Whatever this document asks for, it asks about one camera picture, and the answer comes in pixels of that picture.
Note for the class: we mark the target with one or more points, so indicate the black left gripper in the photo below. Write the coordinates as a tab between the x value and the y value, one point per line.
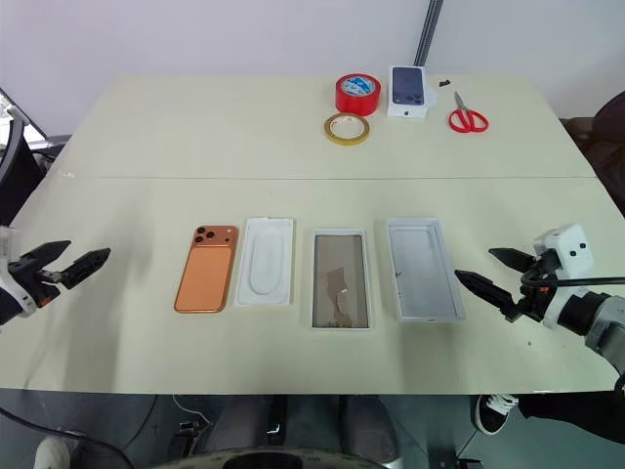
39	285

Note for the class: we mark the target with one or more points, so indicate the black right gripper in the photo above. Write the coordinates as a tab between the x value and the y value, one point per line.
534	298

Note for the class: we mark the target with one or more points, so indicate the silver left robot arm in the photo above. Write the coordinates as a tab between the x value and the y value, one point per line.
5	309

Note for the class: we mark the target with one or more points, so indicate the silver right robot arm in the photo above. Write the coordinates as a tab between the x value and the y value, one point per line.
605	318

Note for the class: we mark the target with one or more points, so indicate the white phone box lid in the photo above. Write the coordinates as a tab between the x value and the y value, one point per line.
422	273

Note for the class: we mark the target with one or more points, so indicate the white tray with grey screen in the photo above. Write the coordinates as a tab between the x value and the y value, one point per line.
342	281

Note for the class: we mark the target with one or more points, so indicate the white box with phone print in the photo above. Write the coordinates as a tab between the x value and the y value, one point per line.
408	90

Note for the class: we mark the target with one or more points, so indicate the black office chair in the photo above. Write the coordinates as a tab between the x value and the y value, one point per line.
17	171

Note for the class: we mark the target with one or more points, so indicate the black and white sneaker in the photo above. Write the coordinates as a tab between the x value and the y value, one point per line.
488	415

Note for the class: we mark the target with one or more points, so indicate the orange smartphone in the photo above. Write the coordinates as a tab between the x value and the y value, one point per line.
207	273

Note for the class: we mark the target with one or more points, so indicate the black trouser leg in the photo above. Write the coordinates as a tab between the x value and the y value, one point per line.
571	417

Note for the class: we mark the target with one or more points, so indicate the dark brown seat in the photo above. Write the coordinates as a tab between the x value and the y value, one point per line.
608	141

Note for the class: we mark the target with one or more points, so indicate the white shoe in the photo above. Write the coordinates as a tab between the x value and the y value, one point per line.
54	454

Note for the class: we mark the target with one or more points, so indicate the small black clip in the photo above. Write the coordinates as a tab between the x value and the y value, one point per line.
444	83

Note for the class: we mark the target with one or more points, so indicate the white plastic tray insert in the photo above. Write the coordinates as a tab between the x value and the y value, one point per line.
266	264

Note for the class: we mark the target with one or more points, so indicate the yellow tape roll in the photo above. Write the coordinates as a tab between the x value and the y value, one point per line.
328	129

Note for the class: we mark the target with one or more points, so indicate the red tape roll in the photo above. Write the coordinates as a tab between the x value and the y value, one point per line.
357	95

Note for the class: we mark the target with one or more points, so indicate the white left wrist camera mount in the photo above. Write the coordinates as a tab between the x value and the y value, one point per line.
20	299

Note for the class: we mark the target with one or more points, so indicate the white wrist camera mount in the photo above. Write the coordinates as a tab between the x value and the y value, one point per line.
20	299
571	240

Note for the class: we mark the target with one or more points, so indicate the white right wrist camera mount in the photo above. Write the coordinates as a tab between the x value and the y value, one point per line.
571	240

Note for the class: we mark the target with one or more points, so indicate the grey aluminium rail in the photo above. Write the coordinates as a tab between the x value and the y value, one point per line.
427	29

